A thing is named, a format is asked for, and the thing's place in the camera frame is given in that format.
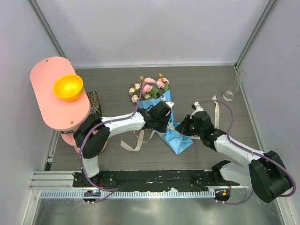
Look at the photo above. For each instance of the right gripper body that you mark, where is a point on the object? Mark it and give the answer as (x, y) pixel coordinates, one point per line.
(190, 128)

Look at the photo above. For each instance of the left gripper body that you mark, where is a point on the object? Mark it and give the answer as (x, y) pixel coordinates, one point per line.
(161, 123)

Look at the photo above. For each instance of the cream ribbon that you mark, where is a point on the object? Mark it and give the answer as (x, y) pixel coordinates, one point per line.
(140, 137)

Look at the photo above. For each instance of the pink rose stem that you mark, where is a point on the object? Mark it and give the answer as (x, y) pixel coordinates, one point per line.
(154, 88)

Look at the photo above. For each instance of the blue wrapping paper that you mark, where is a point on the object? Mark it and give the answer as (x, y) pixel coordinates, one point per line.
(176, 141)

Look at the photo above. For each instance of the cream rose bunch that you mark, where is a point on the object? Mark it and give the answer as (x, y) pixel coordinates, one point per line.
(134, 92)

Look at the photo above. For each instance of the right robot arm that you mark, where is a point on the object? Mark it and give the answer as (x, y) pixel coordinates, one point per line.
(264, 172)

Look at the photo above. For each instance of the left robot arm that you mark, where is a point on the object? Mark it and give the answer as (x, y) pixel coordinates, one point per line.
(92, 135)

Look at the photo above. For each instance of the clear glass vase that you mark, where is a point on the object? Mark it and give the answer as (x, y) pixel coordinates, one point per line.
(233, 88)

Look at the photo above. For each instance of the pink two-tier stand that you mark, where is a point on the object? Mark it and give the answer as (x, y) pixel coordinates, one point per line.
(60, 115)

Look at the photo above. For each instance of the yellow plastic bowl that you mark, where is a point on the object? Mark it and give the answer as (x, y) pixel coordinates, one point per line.
(68, 87)

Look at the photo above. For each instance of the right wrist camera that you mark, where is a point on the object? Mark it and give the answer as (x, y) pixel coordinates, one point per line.
(196, 108)

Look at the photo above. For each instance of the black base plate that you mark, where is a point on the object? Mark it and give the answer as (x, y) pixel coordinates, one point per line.
(158, 180)

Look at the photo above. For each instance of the aluminium frame rail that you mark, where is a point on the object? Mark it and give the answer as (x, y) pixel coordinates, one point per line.
(51, 180)

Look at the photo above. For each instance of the white slotted cable duct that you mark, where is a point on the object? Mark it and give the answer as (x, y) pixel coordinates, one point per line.
(89, 194)

